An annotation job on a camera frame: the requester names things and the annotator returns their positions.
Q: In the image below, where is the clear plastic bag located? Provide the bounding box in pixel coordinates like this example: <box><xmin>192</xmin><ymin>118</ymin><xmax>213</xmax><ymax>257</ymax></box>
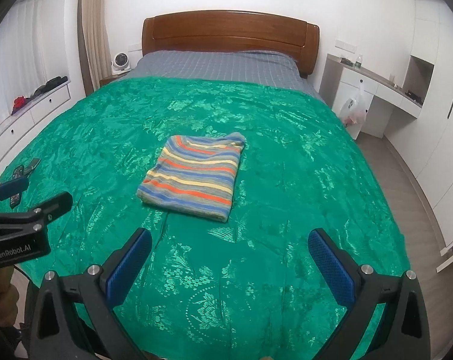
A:
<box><xmin>341</xmin><ymin>82</ymin><xmax>370</xmax><ymax>128</ymax></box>

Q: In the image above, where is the green patterned blanket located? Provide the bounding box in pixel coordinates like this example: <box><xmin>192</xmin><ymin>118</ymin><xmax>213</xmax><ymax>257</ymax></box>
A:
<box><xmin>0</xmin><ymin>77</ymin><xmax>411</xmax><ymax>360</ymax></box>

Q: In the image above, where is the beige curtain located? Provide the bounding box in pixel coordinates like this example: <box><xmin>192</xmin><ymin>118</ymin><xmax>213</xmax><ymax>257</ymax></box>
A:
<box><xmin>78</xmin><ymin>0</ymin><xmax>112</xmax><ymax>96</ymax></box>

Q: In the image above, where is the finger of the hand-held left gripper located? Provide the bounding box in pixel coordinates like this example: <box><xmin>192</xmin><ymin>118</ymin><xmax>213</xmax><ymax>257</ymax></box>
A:
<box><xmin>30</xmin><ymin>191</ymin><xmax>73</xmax><ymax>230</ymax></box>
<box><xmin>0</xmin><ymin>177</ymin><xmax>30</xmax><ymax>213</ymax></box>

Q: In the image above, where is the dark clothes pile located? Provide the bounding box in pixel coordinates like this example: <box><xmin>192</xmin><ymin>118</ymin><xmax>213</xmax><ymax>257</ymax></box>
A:
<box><xmin>31</xmin><ymin>76</ymin><xmax>68</xmax><ymax>97</ymax></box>

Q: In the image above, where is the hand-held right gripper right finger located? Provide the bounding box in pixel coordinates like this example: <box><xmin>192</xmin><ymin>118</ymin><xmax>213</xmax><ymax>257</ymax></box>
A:
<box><xmin>308</xmin><ymin>227</ymin><xmax>433</xmax><ymax>360</ymax></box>

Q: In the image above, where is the white sheer curtain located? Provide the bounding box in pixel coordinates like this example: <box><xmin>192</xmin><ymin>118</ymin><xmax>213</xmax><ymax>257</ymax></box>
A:
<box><xmin>0</xmin><ymin>0</ymin><xmax>67</xmax><ymax>132</ymax></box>

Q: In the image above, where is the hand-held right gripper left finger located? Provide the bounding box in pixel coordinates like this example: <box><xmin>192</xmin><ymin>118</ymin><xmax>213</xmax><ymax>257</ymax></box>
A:
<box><xmin>24</xmin><ymin>227</ymin><xmax>154</xmax><ymax>360</ymax></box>

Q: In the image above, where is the white window drawer cabinet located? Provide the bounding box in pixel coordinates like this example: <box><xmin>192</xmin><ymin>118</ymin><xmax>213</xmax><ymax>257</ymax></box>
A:
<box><xmin>0</xmin><ymin>80</ymin><xmax>72</xmax><ymax>181</ymax></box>

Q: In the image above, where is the wooden headboard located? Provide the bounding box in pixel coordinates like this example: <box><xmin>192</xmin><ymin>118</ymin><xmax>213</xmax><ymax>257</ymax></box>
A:
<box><xmin>141</xmin><ymin>10</ymin><xmax>320</xmax><ymax>79</ymax></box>

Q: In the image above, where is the striped knit sweater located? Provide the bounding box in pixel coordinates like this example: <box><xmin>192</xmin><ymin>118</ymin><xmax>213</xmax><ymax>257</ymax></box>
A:
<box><xmin>136</xmin><ymin>132</ymin><xmax>246</xmax><ymax>223</ymax></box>

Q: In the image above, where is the small white fan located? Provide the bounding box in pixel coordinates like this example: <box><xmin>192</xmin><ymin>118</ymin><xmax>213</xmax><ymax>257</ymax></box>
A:
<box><xmin>110</xmin><ymin>50</ymin><xmax>131</xmax><ymax>74</ymax></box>

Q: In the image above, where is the grey quilted bed sheet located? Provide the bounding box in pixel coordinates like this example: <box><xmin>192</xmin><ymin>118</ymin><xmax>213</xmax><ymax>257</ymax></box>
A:
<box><xmin>127</xmin><ymin>49</ymin><xmax>321</xmax><ymax>102</ymax></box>

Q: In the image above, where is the white wardrobe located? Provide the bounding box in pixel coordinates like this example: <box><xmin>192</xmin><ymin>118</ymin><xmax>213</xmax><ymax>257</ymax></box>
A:
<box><xmin>399</xmin><ymin>0</ymin><xmax>453</xmax><ymax>267</ymax></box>

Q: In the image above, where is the white desk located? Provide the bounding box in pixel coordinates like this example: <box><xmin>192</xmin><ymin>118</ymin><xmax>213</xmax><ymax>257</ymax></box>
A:
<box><xmin>318</xmin><ymin>53</ymin><xmax>424</xmax><ymax>140</ymax></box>

